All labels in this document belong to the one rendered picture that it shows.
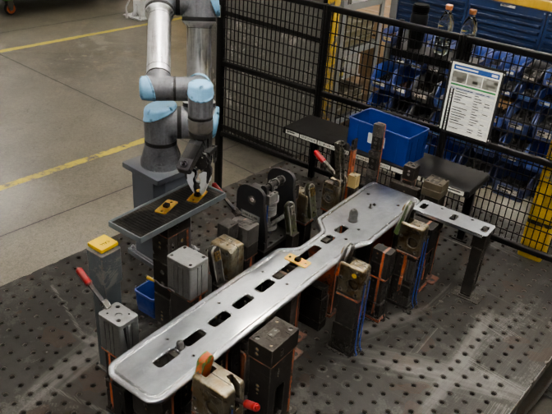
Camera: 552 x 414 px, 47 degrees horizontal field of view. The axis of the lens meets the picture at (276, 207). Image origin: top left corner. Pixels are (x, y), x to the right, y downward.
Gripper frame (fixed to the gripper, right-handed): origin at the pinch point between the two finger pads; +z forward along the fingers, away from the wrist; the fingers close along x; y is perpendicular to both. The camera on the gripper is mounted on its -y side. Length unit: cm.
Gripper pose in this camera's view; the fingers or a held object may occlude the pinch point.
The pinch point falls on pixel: (197, 191)
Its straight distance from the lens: 204.6
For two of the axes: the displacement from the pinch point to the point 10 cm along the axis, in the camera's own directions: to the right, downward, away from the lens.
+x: -9.5, -2.1, 2.5
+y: 3.2, -4.5, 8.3
